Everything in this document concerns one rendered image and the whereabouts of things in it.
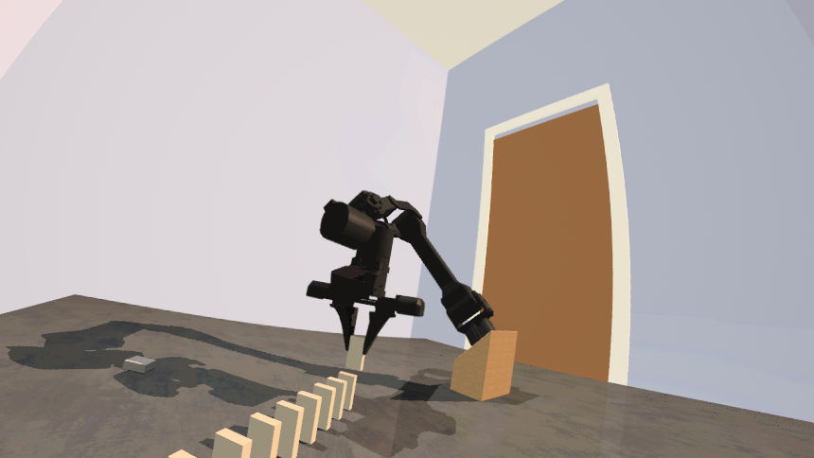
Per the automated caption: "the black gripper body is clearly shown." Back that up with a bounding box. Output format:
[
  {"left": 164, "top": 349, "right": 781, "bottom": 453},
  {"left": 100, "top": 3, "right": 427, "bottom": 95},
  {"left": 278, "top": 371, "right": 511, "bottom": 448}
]
[{"left": 306, "top": 253, "right": 425, "bottom": 317}]

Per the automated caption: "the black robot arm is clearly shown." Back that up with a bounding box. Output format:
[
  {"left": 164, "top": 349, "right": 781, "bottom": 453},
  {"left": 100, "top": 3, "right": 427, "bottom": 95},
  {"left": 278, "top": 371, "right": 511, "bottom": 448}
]
[{"left": 319, "top": 190, "right": 497, "bottom": 346}]

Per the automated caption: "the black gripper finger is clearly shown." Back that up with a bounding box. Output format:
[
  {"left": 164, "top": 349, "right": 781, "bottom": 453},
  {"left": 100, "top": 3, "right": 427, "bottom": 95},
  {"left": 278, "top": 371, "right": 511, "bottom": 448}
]
[
  {"left": 329, "top": 304, "right": 359, "bottom": 351},
  {"left": 363, "top": 312, "right": 396, "bottom": 355}
]

